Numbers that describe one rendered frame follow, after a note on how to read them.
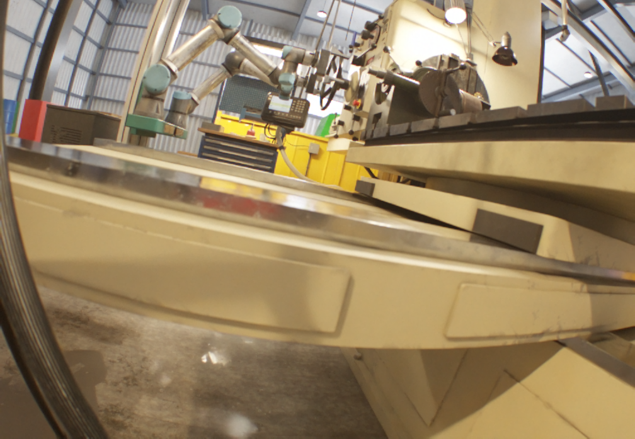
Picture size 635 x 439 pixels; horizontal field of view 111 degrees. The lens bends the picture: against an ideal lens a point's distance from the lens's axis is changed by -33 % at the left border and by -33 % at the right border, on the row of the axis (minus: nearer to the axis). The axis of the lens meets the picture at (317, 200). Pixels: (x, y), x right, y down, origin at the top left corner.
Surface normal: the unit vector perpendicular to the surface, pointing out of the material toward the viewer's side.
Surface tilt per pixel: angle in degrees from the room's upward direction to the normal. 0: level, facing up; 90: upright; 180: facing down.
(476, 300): 90
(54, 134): 90
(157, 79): 96
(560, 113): 90
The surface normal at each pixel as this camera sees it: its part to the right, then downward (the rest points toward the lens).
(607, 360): -0.95, -0.20
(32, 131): -0.11, 0.06
